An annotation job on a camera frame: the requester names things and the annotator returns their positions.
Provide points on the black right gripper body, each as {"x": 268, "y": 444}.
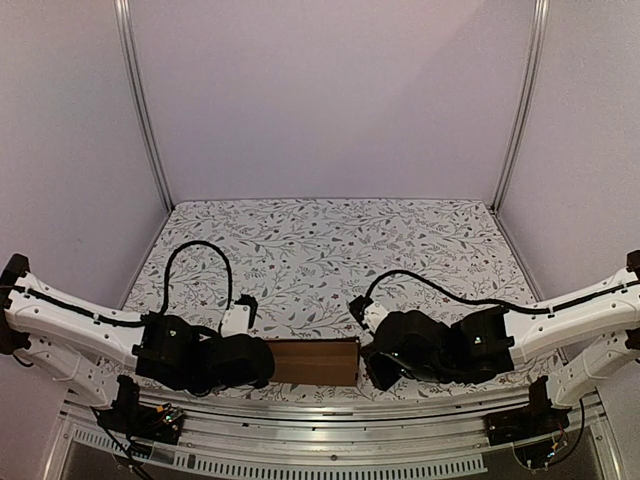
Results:
{"x": 382, "y": 362}

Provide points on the brown cardboard box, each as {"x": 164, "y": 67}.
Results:
{"x": 322, "y": 362}

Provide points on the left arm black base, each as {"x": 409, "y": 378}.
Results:
{"x": 163, "y": 423}

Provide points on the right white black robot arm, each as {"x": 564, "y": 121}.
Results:
{"x": 499, "y": 336}

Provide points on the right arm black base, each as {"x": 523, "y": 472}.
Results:
{"x": 537, "y": 417}

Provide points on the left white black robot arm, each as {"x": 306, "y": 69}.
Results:
{"x": 62, "y": 334}

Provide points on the floral patterned table mat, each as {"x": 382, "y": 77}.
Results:
{"x": 305, "y": 260}

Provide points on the aluminium front rail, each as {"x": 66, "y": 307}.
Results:
{"x": 425, "y": 438}

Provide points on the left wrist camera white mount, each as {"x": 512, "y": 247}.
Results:
{"x": 240, "y": 317}

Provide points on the left aluminium frame post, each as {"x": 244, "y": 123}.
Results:
{"x": 133, "y": 71}

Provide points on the aluminium frame post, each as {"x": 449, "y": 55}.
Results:
{"x": 133, "y": 71}
{"x": 532, "y": 65}

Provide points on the right aluminium frame post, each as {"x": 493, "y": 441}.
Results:
{"x": 532, "y": 65}

